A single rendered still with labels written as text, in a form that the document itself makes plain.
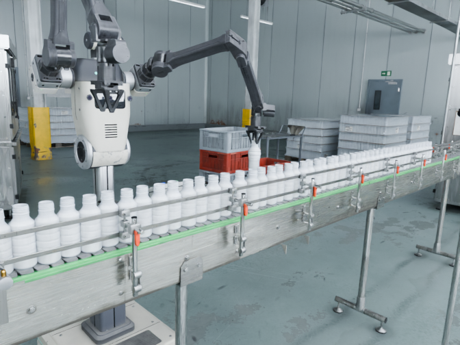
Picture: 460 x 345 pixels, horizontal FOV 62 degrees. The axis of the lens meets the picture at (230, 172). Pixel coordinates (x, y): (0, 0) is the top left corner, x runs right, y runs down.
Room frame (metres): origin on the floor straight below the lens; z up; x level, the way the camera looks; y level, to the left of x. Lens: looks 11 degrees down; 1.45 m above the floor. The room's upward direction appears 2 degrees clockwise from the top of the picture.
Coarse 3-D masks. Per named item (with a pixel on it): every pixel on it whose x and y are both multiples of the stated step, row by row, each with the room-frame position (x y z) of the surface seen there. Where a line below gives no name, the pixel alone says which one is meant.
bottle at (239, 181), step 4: (236, 172) 1.48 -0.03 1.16; (240, 172) 1.47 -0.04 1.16; (236, 176) 1.47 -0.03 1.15; (240, 176) 1.47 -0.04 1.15; (244, 176) 1.48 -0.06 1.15; (236, 180) 1.47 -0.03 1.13; (240, 180) 1.47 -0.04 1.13; (244, 180) 1.48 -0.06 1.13; (232, 184) 1.48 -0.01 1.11; (236, 184) 1.46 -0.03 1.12; (240, 184) 1.46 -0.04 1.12; (244, 184) 1.47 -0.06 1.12; (240, 192) 1.46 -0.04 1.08; (244, 192) 1.47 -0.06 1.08; (236, 196) 1.46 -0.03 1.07; (240, 196) 1.46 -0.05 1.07; (236, 208) 1.46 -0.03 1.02; (240, 208) 1.46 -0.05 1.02; (236, 212) 1.46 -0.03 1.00
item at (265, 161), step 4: (260, 160) 5.00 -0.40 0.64; (264, 160) 5.06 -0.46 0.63; (268, 160) 5.06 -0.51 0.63; (272, 160) 5.02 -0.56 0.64; (276, 160) 4.98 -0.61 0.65; (280, 160) 4.93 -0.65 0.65; (284, 160) 4.89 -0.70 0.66; (260, 164) 5.00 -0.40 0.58; (264, 164) 5.06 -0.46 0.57; (268, 164) 5.06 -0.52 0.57; (272, 164) 4.55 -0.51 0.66; (284, 164) 4.74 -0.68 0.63
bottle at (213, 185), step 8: (216, 176) 1.39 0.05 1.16; (208, 184) 1.37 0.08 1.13; (216, 184) 1.37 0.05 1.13; (208, 192) 1.36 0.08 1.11; (208, 200) 1.35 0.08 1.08; (216, 200) 1.35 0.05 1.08; (208, 208) 1.36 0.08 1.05; (216, 208) 1.36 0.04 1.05; (208, 216) 1.35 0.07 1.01; (216, 216) 1.36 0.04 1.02
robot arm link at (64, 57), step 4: (56, 48) 1.49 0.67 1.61; (60, 48) 1.50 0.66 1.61; (64, 48) 1.52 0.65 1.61; (68, 48) 1.53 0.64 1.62; (60, 52) 1.49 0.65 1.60; (64, 52) 1.50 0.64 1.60; (68, 52) 1.51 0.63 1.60; (60, 56) 1.49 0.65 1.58; (64, 56) 1.50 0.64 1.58; (68, 56) 1.51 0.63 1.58; (60, 60) 1.49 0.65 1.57; (64, 60) 1.50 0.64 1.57; (68, 60) 1.51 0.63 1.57; (56, 64) 1.49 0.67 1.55; (60, 64) 1.50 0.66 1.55; (64, 64) 1.51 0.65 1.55; (68, 64) 1.52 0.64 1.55; (56, 68) 1.51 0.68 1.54; (64, 68) 1.53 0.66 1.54; (68, 68) 1.54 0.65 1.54
